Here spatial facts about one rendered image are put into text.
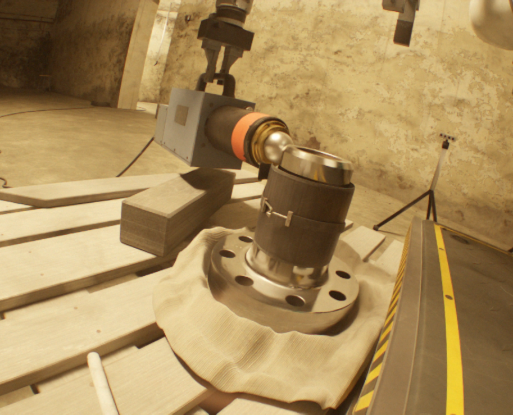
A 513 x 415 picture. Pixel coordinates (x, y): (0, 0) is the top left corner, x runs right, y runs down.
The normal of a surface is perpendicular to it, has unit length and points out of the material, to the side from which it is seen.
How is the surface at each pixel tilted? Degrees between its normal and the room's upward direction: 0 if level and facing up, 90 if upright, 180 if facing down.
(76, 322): 0
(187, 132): 90
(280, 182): 90
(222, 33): 90
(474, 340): 0
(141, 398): 0
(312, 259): 90
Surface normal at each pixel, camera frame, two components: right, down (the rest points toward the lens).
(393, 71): -0.58, 0.13
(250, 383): 0.03, -0.33
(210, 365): -0.06, -0.67
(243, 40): 0.56, 0.38
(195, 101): -0.79, 0.01
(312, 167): -0.27, 0.25
